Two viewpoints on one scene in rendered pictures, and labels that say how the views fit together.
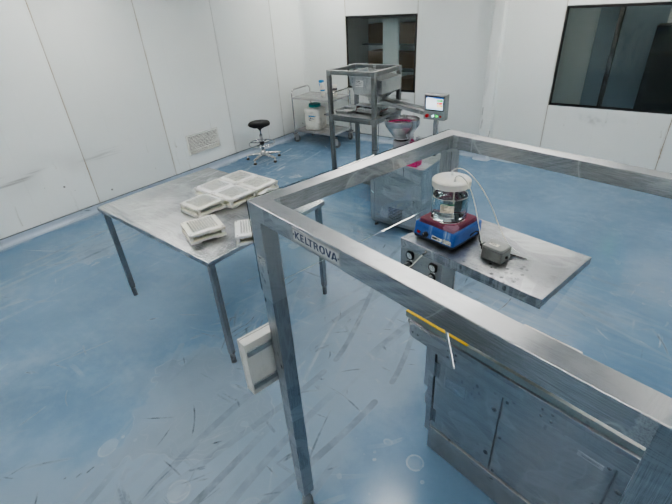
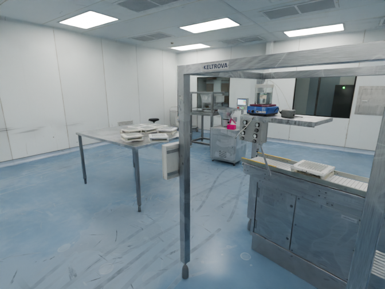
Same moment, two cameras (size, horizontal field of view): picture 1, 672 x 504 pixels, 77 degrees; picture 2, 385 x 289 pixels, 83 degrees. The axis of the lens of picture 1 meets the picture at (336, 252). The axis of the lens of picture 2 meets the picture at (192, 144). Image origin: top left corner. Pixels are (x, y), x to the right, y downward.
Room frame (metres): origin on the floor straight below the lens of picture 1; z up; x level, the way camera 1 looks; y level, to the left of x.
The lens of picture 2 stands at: (-0.34, 0.26, 1.55)
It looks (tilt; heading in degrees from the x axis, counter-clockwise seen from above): 14 degrees down; 357
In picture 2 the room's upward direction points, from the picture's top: straight up
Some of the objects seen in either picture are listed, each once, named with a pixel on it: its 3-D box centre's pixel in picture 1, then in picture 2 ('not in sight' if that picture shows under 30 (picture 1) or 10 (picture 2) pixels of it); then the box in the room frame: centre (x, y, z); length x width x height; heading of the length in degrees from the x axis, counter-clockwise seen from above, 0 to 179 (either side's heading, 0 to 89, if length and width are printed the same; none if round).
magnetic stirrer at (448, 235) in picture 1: (446, 226); (262, 109); (1.57, -0.47, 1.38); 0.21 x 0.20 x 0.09; 129
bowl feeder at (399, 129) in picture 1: (407, 137); (228, 118); (4.41, -0.82, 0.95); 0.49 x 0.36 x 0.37; 51
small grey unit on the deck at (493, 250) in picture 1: (493, 250); (286, 113); (1.38, -0.60, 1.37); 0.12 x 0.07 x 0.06; 39
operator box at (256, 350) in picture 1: (264, 357); (173, 160); (1.23, 0.30, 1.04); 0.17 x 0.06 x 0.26; 129
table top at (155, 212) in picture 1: (208, 206); (133, 133); (3.14, 0.99, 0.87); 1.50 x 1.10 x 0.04; 49
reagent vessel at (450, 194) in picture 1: (450, 195); (263, 93); (1.57, -0.47, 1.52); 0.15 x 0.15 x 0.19
